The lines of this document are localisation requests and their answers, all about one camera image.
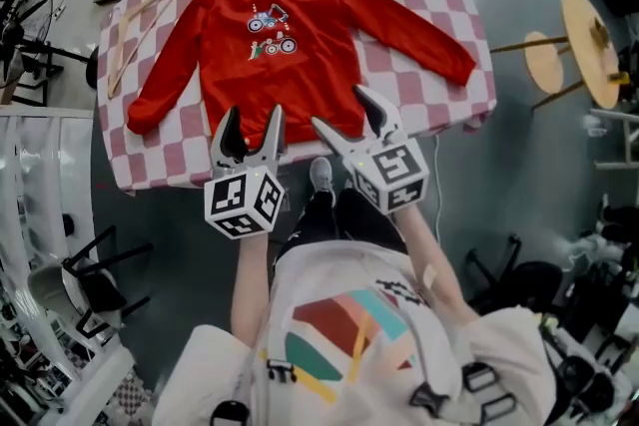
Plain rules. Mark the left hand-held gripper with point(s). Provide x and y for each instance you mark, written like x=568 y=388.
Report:
x=244 y=202

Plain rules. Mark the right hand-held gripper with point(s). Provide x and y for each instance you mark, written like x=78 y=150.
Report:
x=394 y=174

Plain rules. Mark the red long-sleeve shirt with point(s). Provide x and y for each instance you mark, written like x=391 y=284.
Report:
x=299 y=80

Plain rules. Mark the person's right forearm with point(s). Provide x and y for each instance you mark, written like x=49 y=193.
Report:
x=439 y=264

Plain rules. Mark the person's left forearm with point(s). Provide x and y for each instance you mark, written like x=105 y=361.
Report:
x=249 y=284

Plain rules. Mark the grey sneaker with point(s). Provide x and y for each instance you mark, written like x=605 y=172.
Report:
x=322 y=174

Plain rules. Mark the pink checkered tablecloth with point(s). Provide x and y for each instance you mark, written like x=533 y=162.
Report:
x=424 y=85

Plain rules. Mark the person's black trousers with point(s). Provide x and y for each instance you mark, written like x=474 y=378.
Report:
x=349 y=224

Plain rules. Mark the wooden clothes hanger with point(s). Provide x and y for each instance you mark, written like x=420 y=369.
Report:
x=120 y=30

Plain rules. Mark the white shelving rack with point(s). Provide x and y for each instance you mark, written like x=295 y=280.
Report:
x=45 y=214

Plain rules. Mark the black office chair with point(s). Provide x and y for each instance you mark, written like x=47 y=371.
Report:
x=529 y=279

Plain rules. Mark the round wooden side table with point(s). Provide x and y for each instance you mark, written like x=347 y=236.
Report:
x=589 y=50

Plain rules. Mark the large black standing fan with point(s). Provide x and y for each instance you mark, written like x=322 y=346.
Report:
x=30 y=30

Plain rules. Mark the yellow can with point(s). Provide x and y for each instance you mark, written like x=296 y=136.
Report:
x=619 y=77

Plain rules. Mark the small checkered cloth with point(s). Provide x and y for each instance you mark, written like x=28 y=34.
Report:
x=131 y=391

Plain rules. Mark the grey chair with black frame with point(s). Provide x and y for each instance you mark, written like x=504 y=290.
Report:
x=85 y=284

